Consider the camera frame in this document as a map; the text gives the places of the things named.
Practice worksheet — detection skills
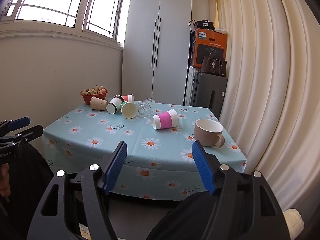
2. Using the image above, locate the white framed window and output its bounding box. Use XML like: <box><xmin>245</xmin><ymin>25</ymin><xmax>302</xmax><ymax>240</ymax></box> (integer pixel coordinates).
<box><xmin>0</xmin><ymin>0</ymin><xmax>133</xmax><ymax>44</ymax></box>

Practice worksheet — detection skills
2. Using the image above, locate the cream curtain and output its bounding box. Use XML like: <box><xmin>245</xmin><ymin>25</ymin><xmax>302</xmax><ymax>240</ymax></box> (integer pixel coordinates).
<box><xmin>209</xmin><ymin>0</ymin><xmax>320</xmax><ymax>220</ymax></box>

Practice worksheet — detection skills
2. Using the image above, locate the person's leg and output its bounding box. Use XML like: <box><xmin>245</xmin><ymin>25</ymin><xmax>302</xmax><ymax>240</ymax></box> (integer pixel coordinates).
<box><xmin>5</xmin><ymin>142</ymin><xmax>84</xmax><ymax>240</ymax></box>
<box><xmin>146</xmin><ymin>192</ymin><xmax>214</xmax><ymax>240</ymax></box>

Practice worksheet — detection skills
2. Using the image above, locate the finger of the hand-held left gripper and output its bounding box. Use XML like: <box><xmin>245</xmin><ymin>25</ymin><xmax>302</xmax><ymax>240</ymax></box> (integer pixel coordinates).
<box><xmin>10</xmin><ymin>124</ymin><xmax>44</xmax><ymax>145</ymax></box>
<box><xmin>0</xmin><ymin>116</ymin><xmax>31</xmax><ymax>133</ymax></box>

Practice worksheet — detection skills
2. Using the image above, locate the tan paper cup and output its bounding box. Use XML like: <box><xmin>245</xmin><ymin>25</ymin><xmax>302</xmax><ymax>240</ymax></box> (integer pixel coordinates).
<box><xmin>90</xmin><ymin>96</ymin><xmax>109</xmax><ymax>111</ymax></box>

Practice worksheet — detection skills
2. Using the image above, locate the black wardrobe handle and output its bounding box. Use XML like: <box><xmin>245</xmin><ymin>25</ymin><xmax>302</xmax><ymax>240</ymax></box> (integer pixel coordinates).
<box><xmin>151</xmin><ymin>18</ymin><xmax>158</xmax><ymax>67</ymax></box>
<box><xmin>155</xmin><ymin>18</ymin><xmax>162</xmax><ymax>68</ymax></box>

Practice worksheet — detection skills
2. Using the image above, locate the white black paper cup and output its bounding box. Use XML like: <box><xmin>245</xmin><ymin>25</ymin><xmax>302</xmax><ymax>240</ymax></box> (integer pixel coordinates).
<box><xmin>106</xmin><ymin>95</ymin><xmax>125</xmax><ymax>114</ymax></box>

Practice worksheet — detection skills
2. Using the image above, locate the person's left leg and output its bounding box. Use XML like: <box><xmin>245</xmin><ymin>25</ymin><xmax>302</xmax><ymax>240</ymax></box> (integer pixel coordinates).
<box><xmin>5</xmin><ymin>142</ymin><xmax>84</xmax><ymax>240</ymax></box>

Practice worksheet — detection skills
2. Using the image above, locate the green paper cup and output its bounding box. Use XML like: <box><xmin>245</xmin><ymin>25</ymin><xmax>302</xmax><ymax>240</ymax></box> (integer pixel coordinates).
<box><xmin>121</xmin><ymin>102</ymin><xmax>138</xmax><ymax>119</ymax></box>

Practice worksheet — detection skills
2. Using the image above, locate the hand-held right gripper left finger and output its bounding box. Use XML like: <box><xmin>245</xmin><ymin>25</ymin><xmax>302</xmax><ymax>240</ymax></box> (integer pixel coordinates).
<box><xmin>26</xmin><ymin>141</ymin><xmax>128</xmax><ymax>240</ymax></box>

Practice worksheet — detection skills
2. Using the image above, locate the white wardrobe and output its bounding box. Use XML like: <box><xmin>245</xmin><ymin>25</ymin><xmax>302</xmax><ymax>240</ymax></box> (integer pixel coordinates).
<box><xmin>121</xmin><ymin>0</ymin><xmax>193</xmax><ymax>105</ymax></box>

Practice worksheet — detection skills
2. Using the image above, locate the blue daisy tablecloth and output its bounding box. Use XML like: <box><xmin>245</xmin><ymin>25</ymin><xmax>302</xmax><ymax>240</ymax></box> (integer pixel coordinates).
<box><xmin>41</xmin><ymin>97</ymin><xmax>248</xmax><ymax>202</ymax></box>

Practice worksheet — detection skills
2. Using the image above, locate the clear glass cup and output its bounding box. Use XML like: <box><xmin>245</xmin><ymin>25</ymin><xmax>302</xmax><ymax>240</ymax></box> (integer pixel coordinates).
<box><xmin>138</xmin><ymin>98</ymin><xmax>156</xmax><ymax>118</ymax></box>

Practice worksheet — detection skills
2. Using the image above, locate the person's right leg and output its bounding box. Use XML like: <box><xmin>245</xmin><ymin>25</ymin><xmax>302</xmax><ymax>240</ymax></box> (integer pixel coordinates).
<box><xmin>146</xmin><ymin>192</ymin><xmax>214</xmax><ymax>240</ymax></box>

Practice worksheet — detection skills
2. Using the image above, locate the red bowl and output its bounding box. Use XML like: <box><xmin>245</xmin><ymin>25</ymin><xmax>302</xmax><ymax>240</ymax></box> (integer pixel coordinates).
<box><xmin>80</xmin><ymin>89</ymin><xmax>109</xmax><ymax>105</ymax></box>

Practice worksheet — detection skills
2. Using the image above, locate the beige ceramic mug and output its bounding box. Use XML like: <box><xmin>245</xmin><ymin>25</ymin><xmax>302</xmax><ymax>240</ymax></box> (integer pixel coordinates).
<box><xmin>194</xmin><ymin>119</ymin><xmax>225</xmax><ymax>148</ymax></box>

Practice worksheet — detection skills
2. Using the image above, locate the pile of brown fruits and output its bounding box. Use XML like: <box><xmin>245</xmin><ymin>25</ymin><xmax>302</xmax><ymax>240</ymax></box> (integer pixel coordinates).
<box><xmin>82</xmin><ymin>85</ymin><xmax>108</xmax><ymax>96</ymax></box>

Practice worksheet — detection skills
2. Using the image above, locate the white fluffy slipper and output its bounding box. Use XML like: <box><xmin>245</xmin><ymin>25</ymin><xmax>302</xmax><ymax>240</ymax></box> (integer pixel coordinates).
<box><xmin>282</xmin><ymin>209</ymin><xmax>304</xmax><ymax>240</ymax></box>

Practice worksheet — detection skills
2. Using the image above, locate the person's left hand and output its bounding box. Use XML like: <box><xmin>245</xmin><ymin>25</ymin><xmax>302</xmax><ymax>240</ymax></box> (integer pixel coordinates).
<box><xmin>0</xmin><ymin>164</ymin><xmax>10</xmax><ymax>203</ymax></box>

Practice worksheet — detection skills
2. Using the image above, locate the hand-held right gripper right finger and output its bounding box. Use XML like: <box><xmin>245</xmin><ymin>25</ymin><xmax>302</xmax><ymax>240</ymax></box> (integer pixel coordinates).
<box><xmin>192</xmin><ymin>140</ymin><xmax>288</xmax><ymax>240</ymax></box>

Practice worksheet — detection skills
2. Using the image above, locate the pink sleeve paper cup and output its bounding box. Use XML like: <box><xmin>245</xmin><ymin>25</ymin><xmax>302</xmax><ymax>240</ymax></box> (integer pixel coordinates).
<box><xmin>151</xmin><ymin>109</ymin><xmax>179</xmax><ymax>130</ymax></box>

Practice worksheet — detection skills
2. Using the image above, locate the black bag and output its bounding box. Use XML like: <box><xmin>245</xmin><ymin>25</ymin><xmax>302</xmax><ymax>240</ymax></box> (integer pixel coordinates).
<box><xmin>189</xmin><ymin>19</ymin><xmax>215</xmax><ymax>30</ymax></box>

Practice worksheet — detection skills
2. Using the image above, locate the grey suitcase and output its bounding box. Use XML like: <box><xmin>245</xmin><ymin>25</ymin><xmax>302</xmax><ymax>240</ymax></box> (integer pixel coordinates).
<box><xmin>191</xmin><ymin>72</ymin><xmax>228</xmax><ymax>120</ymax></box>

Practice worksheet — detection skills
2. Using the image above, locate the white suitcase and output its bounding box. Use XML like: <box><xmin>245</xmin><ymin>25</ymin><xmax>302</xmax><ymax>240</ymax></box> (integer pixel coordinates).
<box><xmin>184</xmin><ymin>66</ymin><xmax>197</xmax><ymax>106</ymax></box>

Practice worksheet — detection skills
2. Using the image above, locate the orange cardboard box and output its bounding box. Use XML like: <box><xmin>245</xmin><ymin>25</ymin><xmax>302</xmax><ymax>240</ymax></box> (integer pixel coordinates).
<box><xmin>190</xmin><ymin>28</ymin><xmax>228</xmax><ymax>68</ymax></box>

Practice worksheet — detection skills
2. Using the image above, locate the brown handbag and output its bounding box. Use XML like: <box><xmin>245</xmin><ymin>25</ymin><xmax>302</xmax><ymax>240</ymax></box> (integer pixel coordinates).
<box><xmin>201</xmin><ymin>55</ymin><xmax>227</xmax><ymax>78</ymax></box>

